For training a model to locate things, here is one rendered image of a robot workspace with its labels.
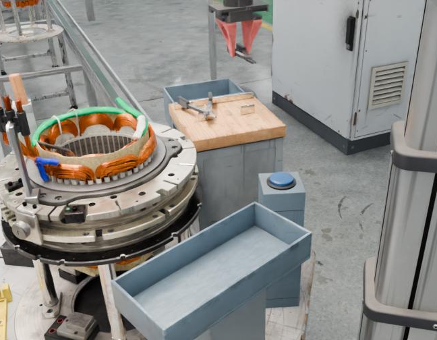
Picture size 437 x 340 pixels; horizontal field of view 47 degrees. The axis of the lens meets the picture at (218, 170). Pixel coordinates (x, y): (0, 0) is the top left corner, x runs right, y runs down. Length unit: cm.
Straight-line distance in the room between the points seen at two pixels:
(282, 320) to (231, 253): 28
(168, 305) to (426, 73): 42
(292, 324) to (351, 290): 126
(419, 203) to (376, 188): 219
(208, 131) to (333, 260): 147
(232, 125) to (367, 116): 222
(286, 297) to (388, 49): 229
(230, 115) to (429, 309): 52
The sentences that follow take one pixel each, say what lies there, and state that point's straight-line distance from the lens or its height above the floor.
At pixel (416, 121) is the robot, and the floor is 121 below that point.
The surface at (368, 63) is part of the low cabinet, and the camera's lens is 303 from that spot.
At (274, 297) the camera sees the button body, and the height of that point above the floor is 81.
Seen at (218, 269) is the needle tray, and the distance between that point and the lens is 69.
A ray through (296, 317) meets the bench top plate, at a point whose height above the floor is 78.
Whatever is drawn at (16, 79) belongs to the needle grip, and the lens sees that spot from 85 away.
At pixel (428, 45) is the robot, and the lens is 64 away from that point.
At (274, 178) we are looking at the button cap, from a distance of 85.
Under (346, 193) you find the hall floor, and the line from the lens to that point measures 282.
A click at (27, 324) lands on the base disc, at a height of 80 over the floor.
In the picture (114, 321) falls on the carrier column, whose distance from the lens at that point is 85.
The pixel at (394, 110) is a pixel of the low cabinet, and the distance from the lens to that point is 328.
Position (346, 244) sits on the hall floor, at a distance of 245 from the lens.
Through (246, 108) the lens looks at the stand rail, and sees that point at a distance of 103.
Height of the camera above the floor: 147
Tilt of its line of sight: 29 degrees down
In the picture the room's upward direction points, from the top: 2 degrees counter-clockwise
